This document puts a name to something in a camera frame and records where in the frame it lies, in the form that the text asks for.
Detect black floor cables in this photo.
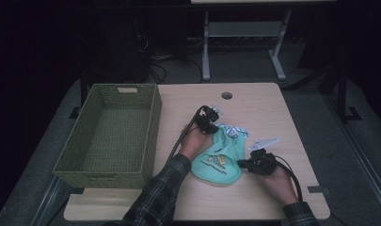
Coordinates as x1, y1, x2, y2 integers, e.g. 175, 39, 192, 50
146, 53, 205, 85

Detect right hand-held gripper cable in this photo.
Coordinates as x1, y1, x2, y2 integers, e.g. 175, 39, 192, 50
273, 155, 305, 202

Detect black metal stand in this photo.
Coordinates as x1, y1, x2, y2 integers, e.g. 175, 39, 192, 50
69, 71, 92, 121
319, 62, 362, 124

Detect mint green baby bib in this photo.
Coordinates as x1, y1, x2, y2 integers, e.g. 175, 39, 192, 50
190, 122, 250, 186

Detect aluminium frame rail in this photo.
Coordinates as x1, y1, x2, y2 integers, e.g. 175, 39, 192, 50
29, 174, 71, 226
323, 93, 381, 218

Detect person's left hand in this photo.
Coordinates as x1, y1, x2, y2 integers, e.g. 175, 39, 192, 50
177, 123, 214, 163

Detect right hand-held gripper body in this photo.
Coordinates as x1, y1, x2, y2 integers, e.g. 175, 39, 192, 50
246, 137, 280, 177

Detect green woven basket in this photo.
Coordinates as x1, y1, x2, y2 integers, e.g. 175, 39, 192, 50
52, 83, 163, 190

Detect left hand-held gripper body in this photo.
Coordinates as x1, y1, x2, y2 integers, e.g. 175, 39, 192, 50
193, 105, 224, 129

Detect person's right hand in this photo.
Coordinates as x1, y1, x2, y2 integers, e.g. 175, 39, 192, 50
260, 165, 301, 207

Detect white metal table frame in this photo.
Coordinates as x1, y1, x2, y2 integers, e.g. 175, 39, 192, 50
200, 8, 293, 82

